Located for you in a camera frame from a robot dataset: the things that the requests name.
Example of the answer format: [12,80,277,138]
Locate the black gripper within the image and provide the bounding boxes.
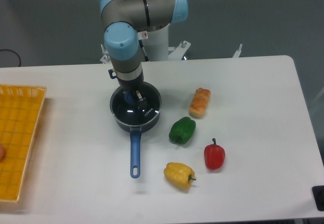
[108,69,148,113]

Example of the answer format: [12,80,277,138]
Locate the glass lid with blue knob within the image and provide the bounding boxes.
[110,82,161,126]

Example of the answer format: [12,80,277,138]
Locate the dark saucepan with blue handle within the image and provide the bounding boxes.
[109,81,162,178]

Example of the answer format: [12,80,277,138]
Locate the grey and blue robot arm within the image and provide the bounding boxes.
[98,0,188,109]

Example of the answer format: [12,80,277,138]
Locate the green toy bell pepper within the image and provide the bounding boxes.
[169,117,196,145]

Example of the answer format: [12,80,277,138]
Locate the toy bread loaf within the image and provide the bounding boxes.
[189,88,211,119]

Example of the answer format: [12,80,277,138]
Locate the yellow toy bell pepper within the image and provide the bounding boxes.
[164,162,196,191]

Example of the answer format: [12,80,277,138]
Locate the red toy bell pepper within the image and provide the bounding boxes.
[204,138,226,170]

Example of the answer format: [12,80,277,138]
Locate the yellow woven basket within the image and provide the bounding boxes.
[1,84,47,202]

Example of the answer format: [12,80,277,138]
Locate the orange round object in basket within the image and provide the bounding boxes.
[0,144,6,161]

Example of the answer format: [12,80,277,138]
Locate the black device at table edge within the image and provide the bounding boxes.
[312,185,324,211]

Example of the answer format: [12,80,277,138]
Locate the white metal base frame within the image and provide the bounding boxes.
[99,40,244,63]

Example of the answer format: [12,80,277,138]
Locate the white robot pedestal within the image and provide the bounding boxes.
[137,24,170,61]

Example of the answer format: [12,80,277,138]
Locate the black cable on floor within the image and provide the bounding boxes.
[0,49,22,67]

